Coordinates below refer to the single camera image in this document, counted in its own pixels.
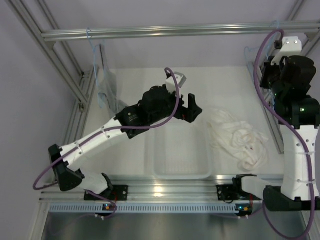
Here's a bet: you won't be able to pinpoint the blue wire hanger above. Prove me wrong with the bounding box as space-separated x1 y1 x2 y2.
243 20 280 107

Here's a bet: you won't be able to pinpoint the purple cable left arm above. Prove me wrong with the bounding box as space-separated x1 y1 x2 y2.
32 67 181 221

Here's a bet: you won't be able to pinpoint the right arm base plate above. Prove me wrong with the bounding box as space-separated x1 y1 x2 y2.
216 185 246 204

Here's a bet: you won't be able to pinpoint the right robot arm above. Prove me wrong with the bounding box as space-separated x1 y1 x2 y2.
232 55 320 212

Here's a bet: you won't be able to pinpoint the blue hanger with grey shirt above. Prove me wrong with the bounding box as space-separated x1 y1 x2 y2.
86 27 106 109

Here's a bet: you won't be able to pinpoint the aluminium frame left posts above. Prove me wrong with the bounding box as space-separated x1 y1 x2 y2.
4 0 101 176

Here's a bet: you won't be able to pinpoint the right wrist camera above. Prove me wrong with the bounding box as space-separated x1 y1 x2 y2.
271 36 302 66

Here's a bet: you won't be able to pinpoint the aluminium frame top rail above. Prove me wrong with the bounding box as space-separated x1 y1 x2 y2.
40 20 320 42

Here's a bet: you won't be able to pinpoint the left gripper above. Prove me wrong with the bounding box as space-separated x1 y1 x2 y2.
149 86 202 125

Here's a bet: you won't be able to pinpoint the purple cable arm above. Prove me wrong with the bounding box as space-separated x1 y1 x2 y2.
32 67 181 221
253 29 316 238

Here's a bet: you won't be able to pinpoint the grey shirt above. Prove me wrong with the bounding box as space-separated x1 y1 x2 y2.
96 44 128 118

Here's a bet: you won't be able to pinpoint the white cable duct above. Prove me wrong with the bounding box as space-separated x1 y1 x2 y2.
49 203 244 214

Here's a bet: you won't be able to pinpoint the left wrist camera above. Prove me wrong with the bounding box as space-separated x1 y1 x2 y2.
165 71 187 94

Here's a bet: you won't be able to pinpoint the white tank top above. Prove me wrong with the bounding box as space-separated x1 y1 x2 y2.
205 108 269 172

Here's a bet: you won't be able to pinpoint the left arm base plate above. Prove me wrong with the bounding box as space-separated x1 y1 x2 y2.
83 185 129 201

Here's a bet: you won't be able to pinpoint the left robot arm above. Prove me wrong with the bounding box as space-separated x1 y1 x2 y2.
48 85 203 200

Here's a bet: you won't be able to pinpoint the aluminium front rail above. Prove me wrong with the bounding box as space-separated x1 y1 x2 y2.
38 173 301 202

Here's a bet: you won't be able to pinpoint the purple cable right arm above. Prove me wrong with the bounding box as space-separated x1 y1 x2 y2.
253 29 316 238

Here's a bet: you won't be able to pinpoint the white plastic basket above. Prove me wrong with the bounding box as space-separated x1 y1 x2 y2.
145 121 212 180

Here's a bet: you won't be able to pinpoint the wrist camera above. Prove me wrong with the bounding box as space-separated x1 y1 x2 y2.
165 71 187 94
271 36 302 66

